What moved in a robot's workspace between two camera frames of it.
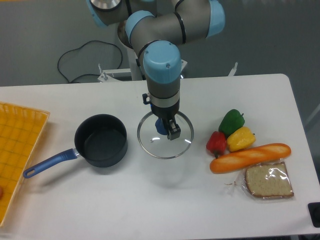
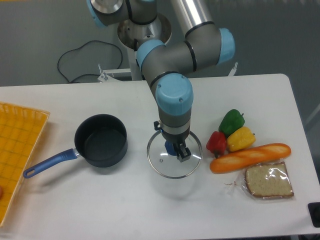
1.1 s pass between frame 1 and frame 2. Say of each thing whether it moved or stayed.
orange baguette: stayed
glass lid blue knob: moved
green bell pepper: stayed
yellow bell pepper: stayed
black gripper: moved
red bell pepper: stayed
